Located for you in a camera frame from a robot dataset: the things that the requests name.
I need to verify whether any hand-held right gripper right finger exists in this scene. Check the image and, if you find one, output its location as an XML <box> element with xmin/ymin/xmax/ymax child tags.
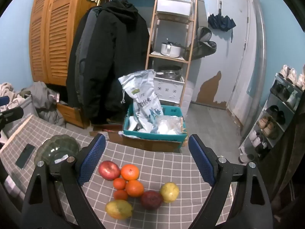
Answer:
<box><xmin>188</xmin><ymin>134</ymin><xmax>273</xmax><ymax>229</ymax></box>

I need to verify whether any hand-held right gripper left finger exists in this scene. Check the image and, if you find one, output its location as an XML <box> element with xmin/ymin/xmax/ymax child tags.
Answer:
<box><xmin>21</xmin><ymin>134</ymin><xmax>108</xmax><ymax>229</ymax></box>

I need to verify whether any small tangerine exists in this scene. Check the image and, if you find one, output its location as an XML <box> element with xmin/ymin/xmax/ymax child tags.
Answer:
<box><xmin>113</xmin><ymin>189</ymin><xmax>128</xmax><ymax>201</ymax></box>
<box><xmin>113</xmin><ymin>178</ymin><xmax>127</xmax><ymax>190</ymax></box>

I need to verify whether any green glass plate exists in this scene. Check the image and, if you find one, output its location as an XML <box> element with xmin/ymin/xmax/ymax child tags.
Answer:
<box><xmin>34</xmin><ymin>135</ymin><xmax>80</xmax><ymax>167</ymax></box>

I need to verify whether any orange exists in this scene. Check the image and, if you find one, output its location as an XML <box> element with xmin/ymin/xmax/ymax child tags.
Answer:
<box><xmin>125</xmin><ymin>180</ymin><xmax>145</xmax><ymax>198</ymax></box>
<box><xmin>120</xmin><ymin>164</ymin><xmax>140</xmax><ymax>181</ymax></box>

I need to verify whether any yellow round fruit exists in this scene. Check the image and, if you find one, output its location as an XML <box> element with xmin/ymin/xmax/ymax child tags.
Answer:
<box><xmin>160</xmin><ymin>182</ymin><xmax>180</xmax><ymax>203</ymax></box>

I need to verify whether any green yellow mango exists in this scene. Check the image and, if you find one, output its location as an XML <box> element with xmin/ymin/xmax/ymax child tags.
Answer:
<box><xmin>105</xmin><ymin>200</ymin><xmax>133</xmax><ymax>220</ymax></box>

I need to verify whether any dark red apple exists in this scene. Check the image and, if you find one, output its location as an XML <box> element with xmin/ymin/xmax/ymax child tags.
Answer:
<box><xmin>140</xmin><ymin>190</ymin><xmax>164</xmax><ymax>210</ymax></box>

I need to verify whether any grey clothes pile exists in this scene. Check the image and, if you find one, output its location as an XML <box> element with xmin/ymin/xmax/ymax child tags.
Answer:
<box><xmin>21</xmin><ymin>81</ymin><xmax>66</xmax><ymax>127</ymax></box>

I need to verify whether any dark smartphone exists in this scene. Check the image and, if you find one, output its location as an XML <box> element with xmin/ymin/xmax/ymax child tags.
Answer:
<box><xmin>15</xmin><ymin>144</ymin><xmax>36</xmax><ymax>170</ymax></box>

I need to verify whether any grey checked tablecloth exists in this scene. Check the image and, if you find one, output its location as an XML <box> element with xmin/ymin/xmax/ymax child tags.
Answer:
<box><xmin>0</xmin><ymin>115</ymin><xmax>233</xmax><ymax>229</ymax></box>

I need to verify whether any clear plastic bag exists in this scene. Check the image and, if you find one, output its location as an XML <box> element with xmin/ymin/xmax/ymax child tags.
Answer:
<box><xmin>152</xmin><ymin>116</ymin><xmax>184</xmax><ymax>135</ymax></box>

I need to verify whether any wooden drawer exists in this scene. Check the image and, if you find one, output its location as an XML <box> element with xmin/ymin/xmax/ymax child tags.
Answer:
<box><xmin>56</xmin><ymin>101</ymin><xmax>90</xmax><ymax>129</ymax></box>

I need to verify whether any white plastic basket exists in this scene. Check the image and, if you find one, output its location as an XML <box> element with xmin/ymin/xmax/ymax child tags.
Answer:
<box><xmin>152</xmin><ymin>76</ymin><xmax>186</xmax><ymax>104</ymax></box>

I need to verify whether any wooden louvered wardrobe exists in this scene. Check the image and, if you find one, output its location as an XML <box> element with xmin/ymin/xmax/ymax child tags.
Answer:
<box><xmin>29</xmin><ymin>0</ymin><xmax>97</xmax><ymax>86</ymax></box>

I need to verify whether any white printed rice bag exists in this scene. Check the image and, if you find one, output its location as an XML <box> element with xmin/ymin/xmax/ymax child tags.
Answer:
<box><xmin>118</xmin><ymin>70</ymin><xmax>164</xmax><ymax>133</ymax></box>

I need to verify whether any dark grey hanging jacket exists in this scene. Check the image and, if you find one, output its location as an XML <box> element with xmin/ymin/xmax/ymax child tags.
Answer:
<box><xmin>73</xmin><ymin>7</ymin><xmax>102</xmax><ymax>93</ymax></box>

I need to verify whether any dark brown curtain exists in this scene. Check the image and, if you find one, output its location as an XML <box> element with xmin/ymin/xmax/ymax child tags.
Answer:
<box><xmin>260</xmin><ymin>95</ymin><xmax>305</xmax><ymax>229</ymax></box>

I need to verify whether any steel steamer pot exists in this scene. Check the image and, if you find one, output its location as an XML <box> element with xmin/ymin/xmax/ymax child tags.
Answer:
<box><xmin>157</xmin><ymin>65</ymin><xmax>183</xmax><ymax>80</ymax></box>

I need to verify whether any black hanging coat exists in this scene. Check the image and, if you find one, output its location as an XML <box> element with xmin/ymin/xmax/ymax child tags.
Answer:
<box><xmin>65</xmin><ymin>0</ymin><xmax>150</xmax><ymax>126</ymax></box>

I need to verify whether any pale blue door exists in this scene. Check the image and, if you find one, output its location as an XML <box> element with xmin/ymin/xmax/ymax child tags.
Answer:
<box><xmin>198</xmin><ymin>0</ymin><xmax>250</xmax><ymax>115</ymax></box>

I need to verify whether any wooden shelf rack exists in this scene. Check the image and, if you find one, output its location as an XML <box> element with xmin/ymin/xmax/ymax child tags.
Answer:
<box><xmin>145</xmin><ymin>0</ymin><xmax>199</xmax><ymax>108</ymax></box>

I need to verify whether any olive green hanging jacket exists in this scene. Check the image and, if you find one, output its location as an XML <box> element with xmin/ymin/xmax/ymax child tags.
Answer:
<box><xmin>191</xmin><ymin>27</ymin><xmax>218</xmax><ymax>60</ymax></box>

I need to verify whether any grey metal pipe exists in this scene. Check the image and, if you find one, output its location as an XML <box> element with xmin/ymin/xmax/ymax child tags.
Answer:
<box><xmin>241</xmin><ymin>0</ymin><xmax>267</xmax><ymax>136</ymax></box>

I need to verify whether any dark blue umbrella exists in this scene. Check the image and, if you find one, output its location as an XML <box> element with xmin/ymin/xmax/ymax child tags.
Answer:
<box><xmin>208</xmin><ymin>2</ymin><xmax>236</xmax><ymax>32</ymax></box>

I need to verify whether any white storage box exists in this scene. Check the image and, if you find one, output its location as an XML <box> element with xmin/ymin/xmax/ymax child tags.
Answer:
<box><xmin>156</xmin><ymin>0</ymin><xmax>193</xmax><ymax>17</ymax></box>

